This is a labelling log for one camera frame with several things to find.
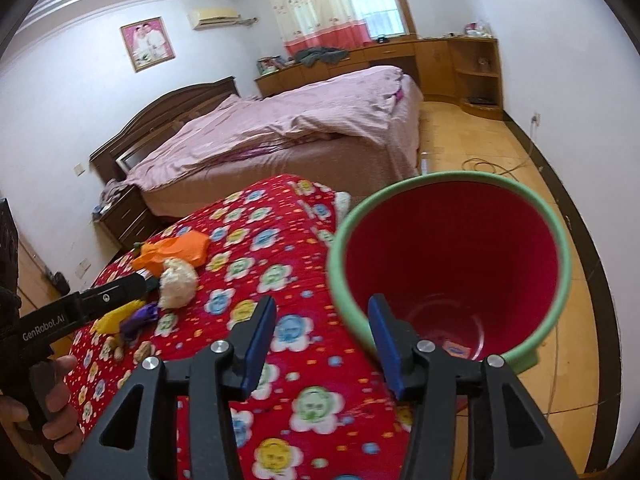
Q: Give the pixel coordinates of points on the purple wrapper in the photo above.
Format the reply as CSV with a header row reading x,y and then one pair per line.
x,y
146,314

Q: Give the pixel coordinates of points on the person's left hand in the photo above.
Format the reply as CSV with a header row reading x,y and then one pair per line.
x,y
62,429

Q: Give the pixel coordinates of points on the books on cabinet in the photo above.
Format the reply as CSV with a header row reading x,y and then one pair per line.
x,y
271,64

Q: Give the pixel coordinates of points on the peanut shell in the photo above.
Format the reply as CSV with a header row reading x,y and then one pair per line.
x,y
145,350
113,348

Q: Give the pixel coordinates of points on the long wooden cabinet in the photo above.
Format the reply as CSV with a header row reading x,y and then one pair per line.
x,y
428,62

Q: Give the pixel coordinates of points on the framed wedding photo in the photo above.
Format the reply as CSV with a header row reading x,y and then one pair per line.
x,y
147,43

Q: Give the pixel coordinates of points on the pink quilt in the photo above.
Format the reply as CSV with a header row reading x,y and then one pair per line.
x,y
358,105

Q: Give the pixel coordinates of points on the red smiley flower blanket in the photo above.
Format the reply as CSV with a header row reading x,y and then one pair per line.
x,y
220,353

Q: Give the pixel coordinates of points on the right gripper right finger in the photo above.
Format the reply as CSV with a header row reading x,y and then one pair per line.
x,y
394,341

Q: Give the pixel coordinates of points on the floral curtain with red hem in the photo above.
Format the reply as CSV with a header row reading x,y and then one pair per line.
x,y
305,24

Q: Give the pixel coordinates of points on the orange mesh bag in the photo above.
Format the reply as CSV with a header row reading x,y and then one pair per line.
x,y
190,248

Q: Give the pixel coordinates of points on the white crumpled tissue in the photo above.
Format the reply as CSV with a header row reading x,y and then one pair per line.
x,y
178,284

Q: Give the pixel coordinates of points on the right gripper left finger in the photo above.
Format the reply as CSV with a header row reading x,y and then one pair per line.
x,y
255,342

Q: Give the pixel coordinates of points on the dark wooden nightstand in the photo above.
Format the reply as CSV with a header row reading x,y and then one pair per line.
x,y
128,220

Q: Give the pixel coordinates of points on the red bin with green rim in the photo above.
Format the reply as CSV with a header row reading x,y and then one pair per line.
x,y
477,263

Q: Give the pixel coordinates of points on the dark clothes on cabinet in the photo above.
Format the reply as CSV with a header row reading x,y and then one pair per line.
x,y
327,55

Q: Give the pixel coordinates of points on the dark wooden headboard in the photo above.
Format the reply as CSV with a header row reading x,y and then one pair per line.
x,y
156,123

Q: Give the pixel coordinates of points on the clothes on nightstand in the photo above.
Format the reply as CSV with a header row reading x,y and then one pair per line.
x,y
110,193

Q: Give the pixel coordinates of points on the corner wooden shelf unit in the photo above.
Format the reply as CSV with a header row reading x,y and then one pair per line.
x,y
477,75

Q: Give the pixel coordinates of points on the white wall air conditioner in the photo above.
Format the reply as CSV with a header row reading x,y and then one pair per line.
x,y
201,19

